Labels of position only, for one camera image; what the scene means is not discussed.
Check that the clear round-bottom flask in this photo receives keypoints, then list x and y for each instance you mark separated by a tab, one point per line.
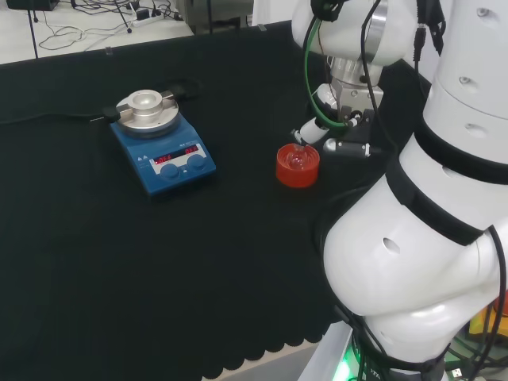
298	160

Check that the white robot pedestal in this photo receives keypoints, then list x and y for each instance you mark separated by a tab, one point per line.
321	357

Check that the yellow stop button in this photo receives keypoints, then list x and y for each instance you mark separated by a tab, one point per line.
477	321

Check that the black tripod pole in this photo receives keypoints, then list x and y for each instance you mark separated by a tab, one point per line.
33	35

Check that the blue base heater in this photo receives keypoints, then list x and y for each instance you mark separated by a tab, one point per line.
174	158

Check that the white power strip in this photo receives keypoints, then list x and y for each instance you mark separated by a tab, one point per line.
151	18

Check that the grey metal cabinet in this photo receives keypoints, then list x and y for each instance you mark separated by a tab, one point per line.
222	18

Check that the black bench cloth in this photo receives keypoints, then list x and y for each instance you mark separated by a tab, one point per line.
158	258

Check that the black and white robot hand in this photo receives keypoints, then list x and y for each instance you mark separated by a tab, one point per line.
355	97

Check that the black floor box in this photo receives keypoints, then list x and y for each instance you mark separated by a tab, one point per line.
31	4

